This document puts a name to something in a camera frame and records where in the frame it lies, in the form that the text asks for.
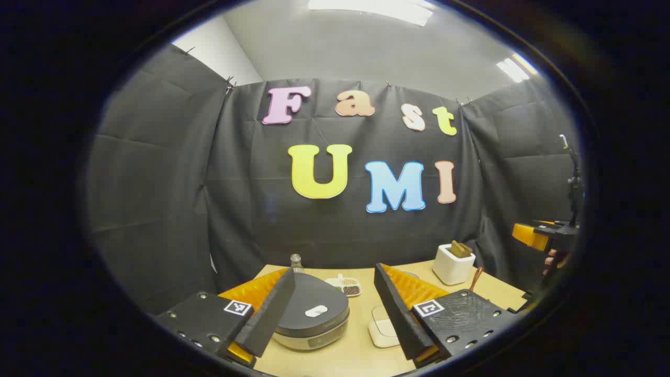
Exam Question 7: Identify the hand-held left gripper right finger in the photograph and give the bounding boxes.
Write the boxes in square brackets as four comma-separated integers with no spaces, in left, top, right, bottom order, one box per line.
[374,263,527,368]

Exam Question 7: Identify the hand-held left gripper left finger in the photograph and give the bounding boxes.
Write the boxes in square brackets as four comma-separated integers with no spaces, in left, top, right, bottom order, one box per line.
[155,267,297,367]

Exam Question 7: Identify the clear plastic rice box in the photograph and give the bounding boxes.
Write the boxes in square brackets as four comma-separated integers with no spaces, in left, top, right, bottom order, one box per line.
[368,306,401,348]

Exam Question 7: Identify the grey rice cooker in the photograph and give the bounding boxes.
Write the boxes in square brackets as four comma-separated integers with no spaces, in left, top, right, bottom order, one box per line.
[272,271,350,351]

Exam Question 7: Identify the white divided bean dish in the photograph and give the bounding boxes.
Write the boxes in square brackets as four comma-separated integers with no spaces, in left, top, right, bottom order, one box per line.
[325,274,362,297]

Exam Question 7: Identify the white toaster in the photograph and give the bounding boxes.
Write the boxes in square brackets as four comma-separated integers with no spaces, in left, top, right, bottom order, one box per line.
[432,243,476,286]

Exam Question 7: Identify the black backdrop cloth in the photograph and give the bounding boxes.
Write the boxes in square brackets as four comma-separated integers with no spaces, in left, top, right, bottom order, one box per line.
[86,45,582,315]

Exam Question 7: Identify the small ceiling light panel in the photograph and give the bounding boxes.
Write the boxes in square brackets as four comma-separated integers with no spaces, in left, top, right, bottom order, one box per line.
[496,52,540,83]

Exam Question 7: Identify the long ceiling light panel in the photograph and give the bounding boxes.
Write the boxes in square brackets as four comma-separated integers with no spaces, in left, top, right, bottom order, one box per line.
[308,0,435,27]

